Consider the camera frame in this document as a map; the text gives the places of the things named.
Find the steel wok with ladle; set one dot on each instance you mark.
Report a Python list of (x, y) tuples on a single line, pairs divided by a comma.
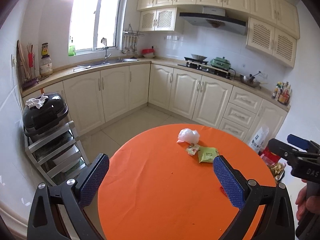
[(251, 81)]

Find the red bowl stack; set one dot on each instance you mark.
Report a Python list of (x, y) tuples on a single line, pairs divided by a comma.
[(148, 53)]

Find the cream upper cabinets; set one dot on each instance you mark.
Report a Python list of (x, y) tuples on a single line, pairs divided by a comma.
[(272, 25)]

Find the person's right hand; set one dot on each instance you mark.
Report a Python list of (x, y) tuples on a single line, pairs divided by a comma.
[(311, 204)]

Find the metal shelf rack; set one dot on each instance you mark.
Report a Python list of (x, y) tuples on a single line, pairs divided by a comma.
[(57, 154)]

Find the black gas stove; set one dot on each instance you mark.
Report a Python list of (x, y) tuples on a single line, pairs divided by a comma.
[(205, 67)]

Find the condiment bottles group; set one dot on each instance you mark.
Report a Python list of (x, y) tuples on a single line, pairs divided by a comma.
[(282, 93)]

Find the yellow label bottle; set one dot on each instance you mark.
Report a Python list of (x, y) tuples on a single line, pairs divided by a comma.
[(44, 50)]

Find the black appliance on rack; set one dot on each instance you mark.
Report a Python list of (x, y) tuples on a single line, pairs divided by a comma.
[(39, 121)]

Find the steel wok on stove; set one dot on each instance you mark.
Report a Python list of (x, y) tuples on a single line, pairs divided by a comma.
[(198, 57)]

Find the cream lower cabinets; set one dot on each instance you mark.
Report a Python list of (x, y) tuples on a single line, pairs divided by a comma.
[(97, 97)]

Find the orange round tablecloth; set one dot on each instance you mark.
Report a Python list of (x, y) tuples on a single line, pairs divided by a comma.
[(155, 190)]

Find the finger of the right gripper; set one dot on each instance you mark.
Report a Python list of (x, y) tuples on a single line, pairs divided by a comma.
[(283, 150), (301, 143)]

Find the white rice sack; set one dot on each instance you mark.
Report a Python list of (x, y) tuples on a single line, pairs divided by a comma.
[(258, 138)]

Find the white rag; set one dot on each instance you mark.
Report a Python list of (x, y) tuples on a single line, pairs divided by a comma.
[(37, 102)]

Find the large glass jar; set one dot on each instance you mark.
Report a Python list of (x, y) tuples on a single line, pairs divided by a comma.
[(45, 67)]

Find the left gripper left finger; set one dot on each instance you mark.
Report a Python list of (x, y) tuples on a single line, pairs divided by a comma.
[(74, 194)]

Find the hanging utensil rack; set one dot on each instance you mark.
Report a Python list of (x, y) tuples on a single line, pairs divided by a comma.
[(130, 41)]

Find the black range hood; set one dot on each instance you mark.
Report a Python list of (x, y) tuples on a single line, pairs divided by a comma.
[(215, 21)]

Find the chrome sink faucet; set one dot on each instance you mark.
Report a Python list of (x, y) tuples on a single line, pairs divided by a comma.
[(105, 48)]

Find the wooden cutting board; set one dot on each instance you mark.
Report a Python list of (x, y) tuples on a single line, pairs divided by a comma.
[(22, 60)]

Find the steel kitchen sink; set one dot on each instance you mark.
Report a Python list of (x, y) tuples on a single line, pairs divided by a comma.
[(104, 63)]

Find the cooking oil bottle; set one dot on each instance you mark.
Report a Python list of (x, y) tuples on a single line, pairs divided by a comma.
[(278, 171)]

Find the kitchen window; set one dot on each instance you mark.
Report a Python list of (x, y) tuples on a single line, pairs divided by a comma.
[(90, 21)]

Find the green electric cooking pot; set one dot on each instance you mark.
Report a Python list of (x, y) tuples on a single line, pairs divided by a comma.
[(220, 62)]

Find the green snack packet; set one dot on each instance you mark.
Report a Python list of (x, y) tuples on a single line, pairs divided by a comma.
[(207, 154)]

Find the green dish soap bottle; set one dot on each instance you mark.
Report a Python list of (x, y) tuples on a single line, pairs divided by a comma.
[(71, 48)]

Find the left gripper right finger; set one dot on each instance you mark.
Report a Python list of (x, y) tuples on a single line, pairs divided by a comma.
[(276, 221)]

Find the white crumpled plastic bag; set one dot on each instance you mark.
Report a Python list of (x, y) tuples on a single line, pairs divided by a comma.
[(189, 136)]

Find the small printed snack wrapper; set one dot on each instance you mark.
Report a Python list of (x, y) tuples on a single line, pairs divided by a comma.
[(192, 149)]

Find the chopstick holder with chopsticks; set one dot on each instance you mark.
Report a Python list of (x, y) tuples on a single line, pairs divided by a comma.
[(31, 77)]

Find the red rice bag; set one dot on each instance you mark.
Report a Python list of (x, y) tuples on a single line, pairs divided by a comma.
[(268, 157)]

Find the cream cabinets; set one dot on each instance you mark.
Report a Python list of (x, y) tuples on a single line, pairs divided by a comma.
[(97, 97), (272, 25)]

